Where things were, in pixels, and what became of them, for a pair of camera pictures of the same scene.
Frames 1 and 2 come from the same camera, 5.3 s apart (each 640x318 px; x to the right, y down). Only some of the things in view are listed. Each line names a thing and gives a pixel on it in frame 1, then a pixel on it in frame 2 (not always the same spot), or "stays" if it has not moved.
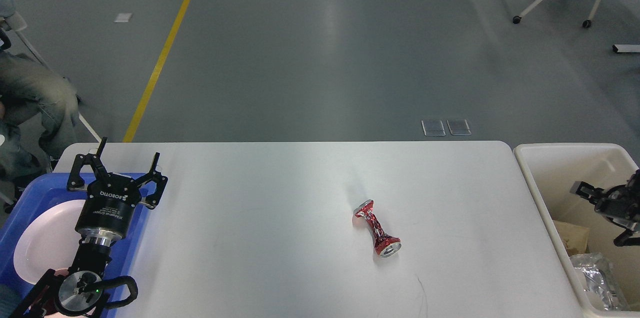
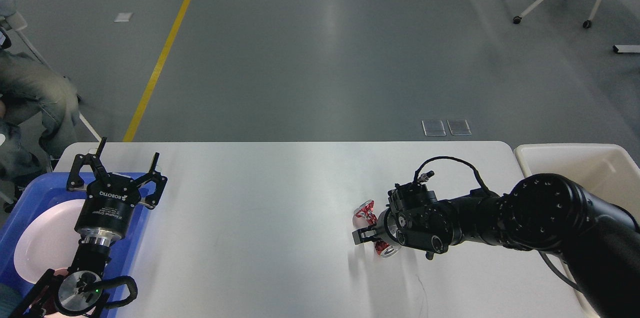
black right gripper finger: (594, 195) -> (365, 234)
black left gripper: (110, 198) stays
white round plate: (50, 241) stays
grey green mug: (10, 295) stays
